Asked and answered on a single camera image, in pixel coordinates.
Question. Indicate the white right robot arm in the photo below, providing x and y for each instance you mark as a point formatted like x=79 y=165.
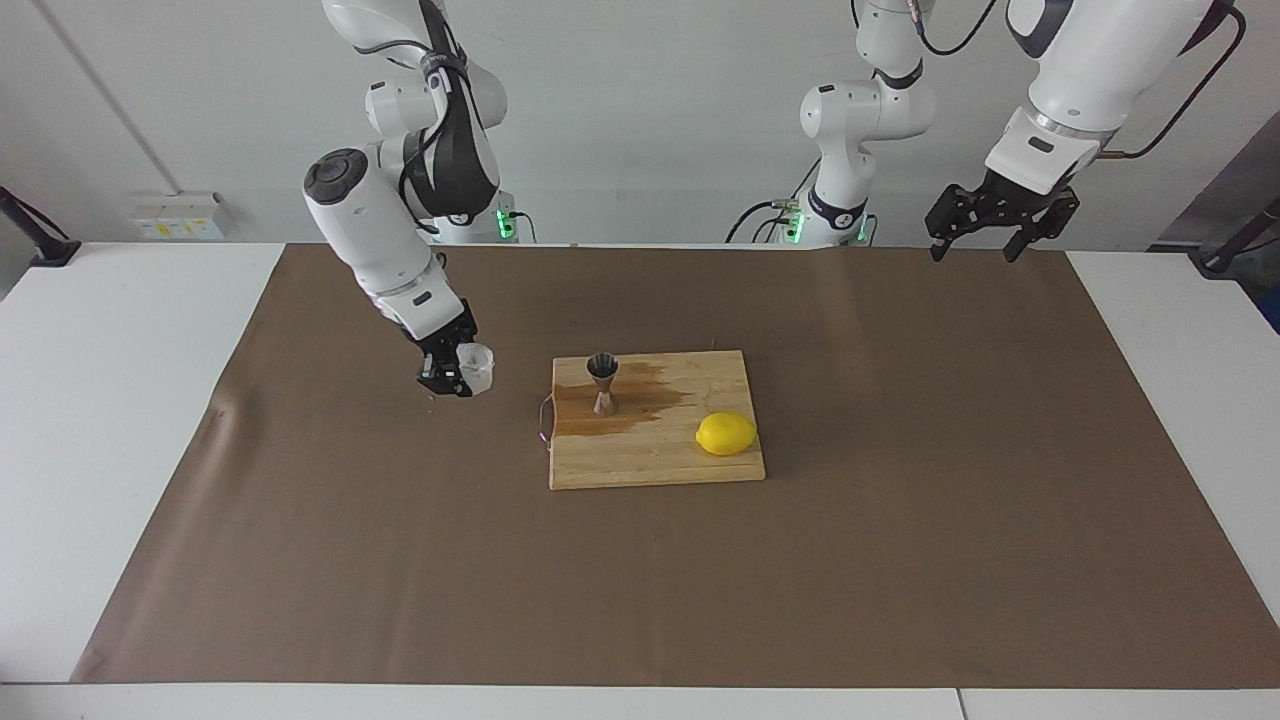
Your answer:
x=370 y=220

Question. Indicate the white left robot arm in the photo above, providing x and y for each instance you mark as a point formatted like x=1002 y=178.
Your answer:
x=1100 y=60

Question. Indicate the black clamp mount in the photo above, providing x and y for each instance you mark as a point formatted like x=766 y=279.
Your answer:
x=1225 y=258
x=50 y=250

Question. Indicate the white wall socket strip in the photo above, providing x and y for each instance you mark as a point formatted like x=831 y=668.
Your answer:
x=180 y=218

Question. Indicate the blue object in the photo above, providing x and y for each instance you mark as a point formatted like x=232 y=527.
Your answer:
x=1273 y=312

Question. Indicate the steel double jigger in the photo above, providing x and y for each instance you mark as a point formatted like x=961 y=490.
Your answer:
x=603 y=403

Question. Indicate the yellow lemon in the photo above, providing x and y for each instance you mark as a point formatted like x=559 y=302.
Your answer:
x=726 y=434

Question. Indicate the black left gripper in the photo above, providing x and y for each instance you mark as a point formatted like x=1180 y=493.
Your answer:
x=1015 y=205

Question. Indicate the brown paper table mat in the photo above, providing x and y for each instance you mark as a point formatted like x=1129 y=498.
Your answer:
x=640 y=580

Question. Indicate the clear plastic cup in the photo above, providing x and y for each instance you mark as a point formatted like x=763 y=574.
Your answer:
x=482 y=370

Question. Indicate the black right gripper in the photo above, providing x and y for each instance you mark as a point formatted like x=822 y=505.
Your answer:
x=448 y=340

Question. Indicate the dark grey panel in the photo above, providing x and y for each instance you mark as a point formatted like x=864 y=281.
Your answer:
x=1230 y=190

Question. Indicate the wooden cutting board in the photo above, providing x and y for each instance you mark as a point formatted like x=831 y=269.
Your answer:
x=650 y=460

